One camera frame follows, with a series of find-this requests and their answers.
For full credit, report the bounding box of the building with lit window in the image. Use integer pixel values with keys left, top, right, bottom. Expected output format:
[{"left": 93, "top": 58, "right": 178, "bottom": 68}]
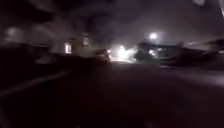
[{"left": 49, "top": 33, "right": 95, "bottom": 56}]

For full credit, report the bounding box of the street lamp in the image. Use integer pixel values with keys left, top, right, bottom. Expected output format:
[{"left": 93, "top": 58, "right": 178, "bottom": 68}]
[{"left": 148, "top": 31, "right": 160, "bottom": 42}]

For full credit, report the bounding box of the dark asphalt road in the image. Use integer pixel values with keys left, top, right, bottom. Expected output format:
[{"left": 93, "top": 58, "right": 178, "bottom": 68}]
[{"left": 0, "top": 59, "right": 224, "bottom": 128}]

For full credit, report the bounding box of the dark car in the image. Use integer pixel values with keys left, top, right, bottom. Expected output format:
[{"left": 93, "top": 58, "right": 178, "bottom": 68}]
[{"left": 94, "top": 48, "right": 113, "bottom": 65}]

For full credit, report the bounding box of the dark building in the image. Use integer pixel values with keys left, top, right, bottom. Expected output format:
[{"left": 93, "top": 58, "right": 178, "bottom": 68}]
[{"left": 135, "top": 41, "right": 185, "bottom": 63}]

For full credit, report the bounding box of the pale kerb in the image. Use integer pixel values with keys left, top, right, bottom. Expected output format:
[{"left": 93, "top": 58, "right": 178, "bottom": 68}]
[{"left": 0, "top": 69, "right": 74, "bottom": 100}]

